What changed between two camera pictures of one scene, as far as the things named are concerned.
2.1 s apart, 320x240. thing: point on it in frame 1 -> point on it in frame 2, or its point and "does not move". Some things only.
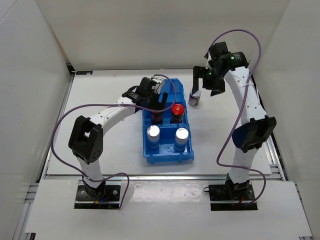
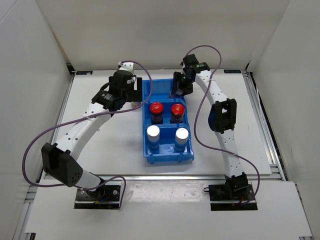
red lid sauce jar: [157, 118] does not move
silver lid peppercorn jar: [153, 136] does not move
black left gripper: [157, 105] -> [135, 95]
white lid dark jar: [194, 99] -> [177, 94]
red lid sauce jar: [177, 111] does not move
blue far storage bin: [175, 90] does not move
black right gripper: [199, 72] -> [177, 77]
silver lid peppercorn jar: [181, 137] does not move
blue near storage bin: [166, 152] does not move
